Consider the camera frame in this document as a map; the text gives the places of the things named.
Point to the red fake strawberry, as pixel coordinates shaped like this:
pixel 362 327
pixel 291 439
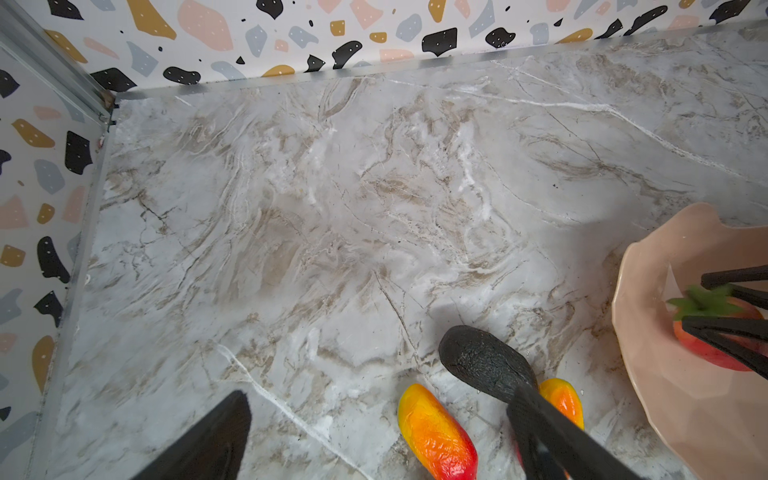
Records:
pixel 717 302

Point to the red-orange fake mango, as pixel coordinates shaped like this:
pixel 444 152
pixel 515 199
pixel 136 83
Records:
pixel 438 441
pixel 563 402

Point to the dark fake avocado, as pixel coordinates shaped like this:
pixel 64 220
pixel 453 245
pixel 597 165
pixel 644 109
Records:
pixel 484 362

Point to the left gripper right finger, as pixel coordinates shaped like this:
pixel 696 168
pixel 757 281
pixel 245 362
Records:
pixel 595 461

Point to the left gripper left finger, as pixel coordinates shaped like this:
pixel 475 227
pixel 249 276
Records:
pixel 212 449

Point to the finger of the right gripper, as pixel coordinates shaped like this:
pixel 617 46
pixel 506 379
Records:
pixel 720 333
pixel 734 279

